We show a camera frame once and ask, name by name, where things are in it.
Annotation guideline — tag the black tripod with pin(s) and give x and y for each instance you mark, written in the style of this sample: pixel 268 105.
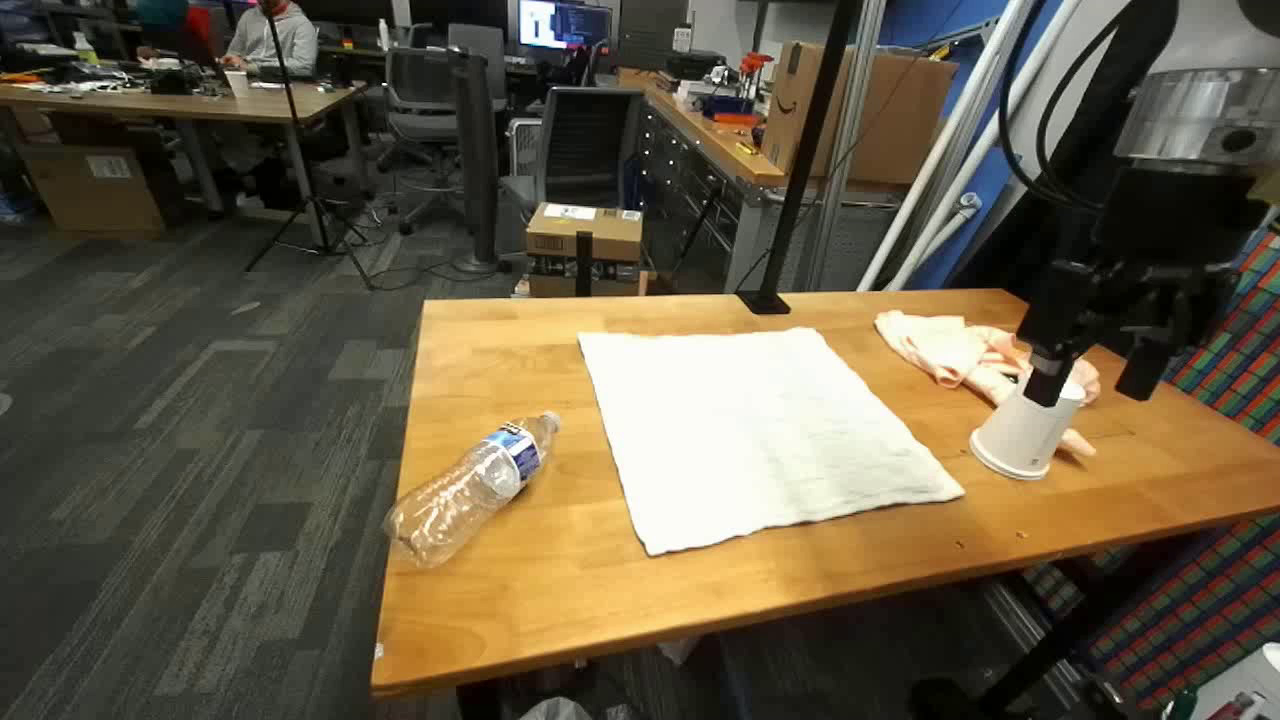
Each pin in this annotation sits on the black tripod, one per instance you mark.
pixel 296 121

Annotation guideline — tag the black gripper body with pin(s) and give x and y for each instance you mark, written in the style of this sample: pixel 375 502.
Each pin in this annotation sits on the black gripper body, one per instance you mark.
pixel 1133 275

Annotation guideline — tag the white crumpled bag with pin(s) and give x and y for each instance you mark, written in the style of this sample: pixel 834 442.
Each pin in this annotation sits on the white crumpled bag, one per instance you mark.
pixel 559 709

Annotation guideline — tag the gray office chair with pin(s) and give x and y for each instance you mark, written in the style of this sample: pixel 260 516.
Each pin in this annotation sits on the gray office chair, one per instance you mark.
pixel 421 81

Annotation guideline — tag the seated person in gray shirt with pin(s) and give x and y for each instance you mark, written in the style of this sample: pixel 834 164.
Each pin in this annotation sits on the seated person in gray shirt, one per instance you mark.
pixel 272 41

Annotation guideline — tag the large flat cardboard box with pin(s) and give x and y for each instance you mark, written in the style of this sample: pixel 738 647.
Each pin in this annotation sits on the large flat cardboard box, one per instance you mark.
pixel 895 121

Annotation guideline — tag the pink crumpled cloth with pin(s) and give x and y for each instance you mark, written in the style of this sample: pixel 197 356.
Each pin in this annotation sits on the pink crumpled cloth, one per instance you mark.
pixel 942 347

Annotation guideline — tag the gray upright tower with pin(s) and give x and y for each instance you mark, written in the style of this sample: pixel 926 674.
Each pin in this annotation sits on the gray upright tower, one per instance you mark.
pixel 477 163

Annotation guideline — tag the black table leg frame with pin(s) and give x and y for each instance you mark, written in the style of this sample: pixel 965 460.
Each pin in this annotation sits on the black table leg frame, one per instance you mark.
pixel 1082 626

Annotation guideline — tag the long wooden office desk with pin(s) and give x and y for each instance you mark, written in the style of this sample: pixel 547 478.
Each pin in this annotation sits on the long wooden office desk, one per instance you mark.
pixel 161 100

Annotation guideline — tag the gray drawer cabinet wood top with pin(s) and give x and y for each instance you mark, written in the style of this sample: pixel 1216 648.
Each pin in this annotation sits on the gray drawer cabinet wood top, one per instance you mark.
pixel 686 203

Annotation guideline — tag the black screen panel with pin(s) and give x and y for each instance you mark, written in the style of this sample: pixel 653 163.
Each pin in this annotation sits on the black screen panel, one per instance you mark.
pixel 587 144

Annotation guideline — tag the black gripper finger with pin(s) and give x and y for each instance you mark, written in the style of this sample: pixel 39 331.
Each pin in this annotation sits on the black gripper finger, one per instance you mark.
pixel 1146 365
pixel 1051 376

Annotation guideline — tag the lit computer monitor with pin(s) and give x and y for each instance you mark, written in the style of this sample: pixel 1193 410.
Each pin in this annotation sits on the lit computer monitor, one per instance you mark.
pixel 561 24

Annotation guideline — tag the white paper cup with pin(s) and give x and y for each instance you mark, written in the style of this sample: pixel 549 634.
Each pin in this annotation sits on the white paper cup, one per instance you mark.
pixel 1019 438

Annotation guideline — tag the brown cardboard box with sticker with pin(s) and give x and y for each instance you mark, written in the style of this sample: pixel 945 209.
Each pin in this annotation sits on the brown cardboard box with sticker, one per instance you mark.
pixel 93 195

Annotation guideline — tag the white terry cloth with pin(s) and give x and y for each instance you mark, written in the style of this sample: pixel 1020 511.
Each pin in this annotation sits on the white terry cloth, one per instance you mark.
pixel 761 432

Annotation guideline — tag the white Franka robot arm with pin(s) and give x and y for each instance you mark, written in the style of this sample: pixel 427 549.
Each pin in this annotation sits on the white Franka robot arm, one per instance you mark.
pixel 1201 121

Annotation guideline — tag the clear plastic water bottle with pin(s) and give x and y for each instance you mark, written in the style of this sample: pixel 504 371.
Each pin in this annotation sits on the clear plastic water bottle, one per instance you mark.
pixel 466 494

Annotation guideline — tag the colourful plaid fabric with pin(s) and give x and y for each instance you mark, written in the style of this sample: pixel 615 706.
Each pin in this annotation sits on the colourful plaid fabric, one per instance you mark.
pixel 1201 602

